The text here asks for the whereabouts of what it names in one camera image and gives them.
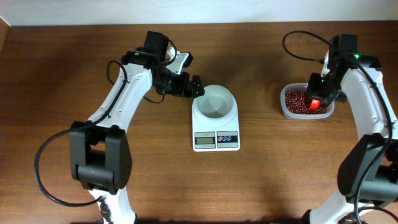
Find red plastic scoop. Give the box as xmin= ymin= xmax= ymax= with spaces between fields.
xmin=308 ymin=99 xmax=321 ymax=110

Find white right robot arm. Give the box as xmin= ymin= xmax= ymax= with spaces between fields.
xmin=302 ymin=34 xmax=397 ymax=223

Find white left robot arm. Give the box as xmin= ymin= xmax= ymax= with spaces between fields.
xmin=70 ymin=31 xmax=205 ymax=223

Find white metal bowl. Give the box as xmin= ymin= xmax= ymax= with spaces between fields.
xmin=193 ymin=85 xmax=234 ymax=119

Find white digital kitchen scale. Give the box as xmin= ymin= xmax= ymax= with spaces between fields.
xmin=192 ymin=99 xmax=241 ymax=152

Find red adzuki beans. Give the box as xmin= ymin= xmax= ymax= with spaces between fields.
xmin=285 ymin=90 xmax=327 ymax=114

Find clear plastic container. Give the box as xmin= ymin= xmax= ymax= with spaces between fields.
xmin=280 ymin=83 xmax=335 ymax=119

